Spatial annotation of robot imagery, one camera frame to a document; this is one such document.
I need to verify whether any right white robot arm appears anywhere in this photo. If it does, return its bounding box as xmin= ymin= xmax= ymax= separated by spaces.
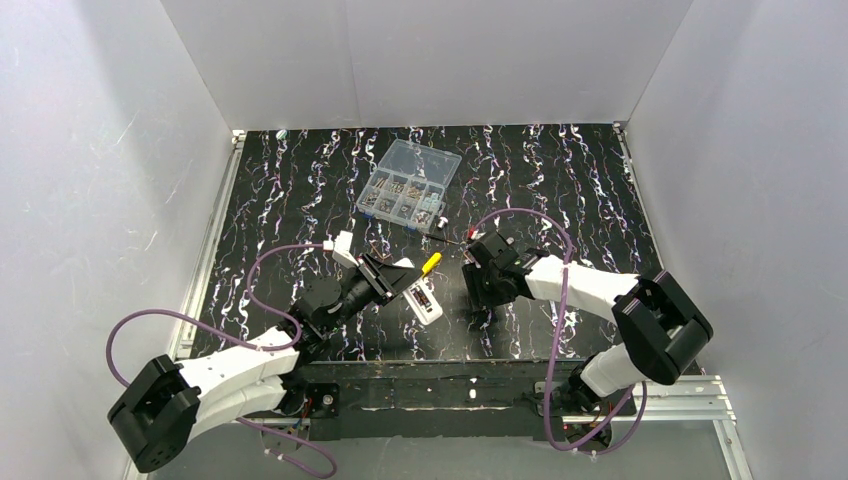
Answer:
xmin=462 ymin=232 xmax=714 ymax=409

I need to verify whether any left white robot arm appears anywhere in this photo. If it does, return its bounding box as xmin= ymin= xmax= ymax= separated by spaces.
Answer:
xmin=107 ymin=254 xmax=426 ymax=473

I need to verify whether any copper hex key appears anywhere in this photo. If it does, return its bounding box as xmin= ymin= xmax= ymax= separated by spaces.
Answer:
xmin=368 ymin=240 xmax=392 ymax=261

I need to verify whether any small black screw bit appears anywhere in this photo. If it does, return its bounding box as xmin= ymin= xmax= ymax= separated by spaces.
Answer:
xmin=424 ymin=233 xmax=462 ymax=246

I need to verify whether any clear plastic screw organizer box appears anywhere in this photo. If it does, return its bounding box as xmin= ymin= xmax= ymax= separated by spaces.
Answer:
xmin=355 ymin=139 xmax=462 ymax=232

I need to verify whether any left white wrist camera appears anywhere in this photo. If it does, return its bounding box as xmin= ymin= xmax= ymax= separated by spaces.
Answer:
xmin=322 ymin=230 xmax=359 ymax=269

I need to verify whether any yellow handled screwdriver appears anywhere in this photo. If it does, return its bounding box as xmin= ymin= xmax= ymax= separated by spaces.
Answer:
xmin=421 ymin=252 xmax=442 ymax=276

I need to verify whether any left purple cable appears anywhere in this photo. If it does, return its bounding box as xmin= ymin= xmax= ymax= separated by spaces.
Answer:
xmin=105 ymin=243 xmax=339 ymax=480

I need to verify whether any purple cable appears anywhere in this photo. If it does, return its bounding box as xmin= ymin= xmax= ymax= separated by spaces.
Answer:
xmin=471 ymin=208 xmax=649 ymax=456
xmin=105 ymin=243 xmax=339 ymax=480

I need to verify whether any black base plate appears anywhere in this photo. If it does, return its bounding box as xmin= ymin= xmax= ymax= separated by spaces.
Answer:
xmin=261 ymin=360 xmax=637 ymax=444

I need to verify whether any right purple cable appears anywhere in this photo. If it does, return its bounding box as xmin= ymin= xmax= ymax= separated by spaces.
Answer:
xmin=471 ymin=208 xmax=649 ymax=456

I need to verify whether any aluminium rail frame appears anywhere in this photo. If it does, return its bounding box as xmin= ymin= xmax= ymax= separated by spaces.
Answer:
xmin=135 ymin=129 xmax=753 ymax=480

